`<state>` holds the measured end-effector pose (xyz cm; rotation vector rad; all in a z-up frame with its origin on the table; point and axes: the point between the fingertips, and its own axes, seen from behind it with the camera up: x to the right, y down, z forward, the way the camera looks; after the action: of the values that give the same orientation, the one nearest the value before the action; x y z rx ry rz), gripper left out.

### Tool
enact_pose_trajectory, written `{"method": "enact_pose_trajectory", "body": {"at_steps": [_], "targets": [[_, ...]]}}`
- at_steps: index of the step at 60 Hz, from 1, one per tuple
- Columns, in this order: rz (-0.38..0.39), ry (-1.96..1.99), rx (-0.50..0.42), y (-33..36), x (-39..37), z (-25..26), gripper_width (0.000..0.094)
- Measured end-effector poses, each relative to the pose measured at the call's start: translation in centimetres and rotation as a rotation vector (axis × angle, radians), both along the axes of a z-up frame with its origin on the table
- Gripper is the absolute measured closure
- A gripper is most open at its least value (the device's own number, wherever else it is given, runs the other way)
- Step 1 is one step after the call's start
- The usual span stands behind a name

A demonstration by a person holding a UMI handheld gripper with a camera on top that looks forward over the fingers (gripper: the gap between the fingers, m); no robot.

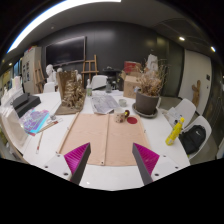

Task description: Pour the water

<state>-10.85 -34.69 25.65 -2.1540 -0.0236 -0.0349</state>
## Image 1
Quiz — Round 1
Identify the colourful purple book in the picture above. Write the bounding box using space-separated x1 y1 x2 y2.
19 109 51 136

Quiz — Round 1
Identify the ceiling strip light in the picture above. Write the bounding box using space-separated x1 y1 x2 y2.
6 0 123 54

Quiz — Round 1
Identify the black box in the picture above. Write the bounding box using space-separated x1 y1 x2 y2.
12 92 42 118

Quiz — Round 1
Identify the flat round red coaster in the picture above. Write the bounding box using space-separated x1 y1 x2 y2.
126 116 139 125

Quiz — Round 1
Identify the white wrapped statue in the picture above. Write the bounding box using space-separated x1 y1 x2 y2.
146 53 159 73

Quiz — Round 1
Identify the white cabinet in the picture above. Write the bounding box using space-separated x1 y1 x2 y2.
21 46 43 94

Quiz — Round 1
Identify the dried plant in grey pot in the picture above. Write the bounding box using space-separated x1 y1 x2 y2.
134 59 169 116

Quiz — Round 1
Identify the red box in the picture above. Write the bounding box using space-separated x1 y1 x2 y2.
123 60 143 74

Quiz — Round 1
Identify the brown cardboard box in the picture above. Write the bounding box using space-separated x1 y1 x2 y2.
120 70 144 99

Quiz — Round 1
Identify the printed paper sheet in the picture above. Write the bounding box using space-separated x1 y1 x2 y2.
89 94 120 115

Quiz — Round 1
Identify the grey plant saucer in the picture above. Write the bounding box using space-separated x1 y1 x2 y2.
131 102 159 119

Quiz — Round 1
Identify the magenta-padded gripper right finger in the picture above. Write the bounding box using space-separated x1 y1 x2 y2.
132 143 183 186

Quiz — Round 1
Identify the yellow drink bottle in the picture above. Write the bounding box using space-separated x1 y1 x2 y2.
165 116 186 147

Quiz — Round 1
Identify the stack of papers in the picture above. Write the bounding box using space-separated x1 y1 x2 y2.
165 107 184 128

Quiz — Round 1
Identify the black wall screen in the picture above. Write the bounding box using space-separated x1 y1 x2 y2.
45 35 87 67

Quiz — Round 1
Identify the white plaster bust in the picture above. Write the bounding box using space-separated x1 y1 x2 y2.
45 64 58 84

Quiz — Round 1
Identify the wooden mannequin figure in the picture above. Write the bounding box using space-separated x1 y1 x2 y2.
191 79 202 108

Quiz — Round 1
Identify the black backpack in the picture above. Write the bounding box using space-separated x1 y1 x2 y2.
178 124 207 155

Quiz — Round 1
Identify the wooden easel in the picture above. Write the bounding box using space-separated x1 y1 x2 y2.
33 60 46 94
81 54 100 86

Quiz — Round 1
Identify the brown carved sculpture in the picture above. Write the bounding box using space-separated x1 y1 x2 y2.
54 69 87 116

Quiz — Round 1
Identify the beige spotted mug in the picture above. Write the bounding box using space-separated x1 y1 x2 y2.
113 107 131 124

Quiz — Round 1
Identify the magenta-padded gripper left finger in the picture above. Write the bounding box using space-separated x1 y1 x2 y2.
43 142 92 185

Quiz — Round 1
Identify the white plaster figure statue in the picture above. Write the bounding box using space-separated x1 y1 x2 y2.
74 69 83 84

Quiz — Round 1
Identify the small green spray bottle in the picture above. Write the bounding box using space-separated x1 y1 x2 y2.
85 79 93 98

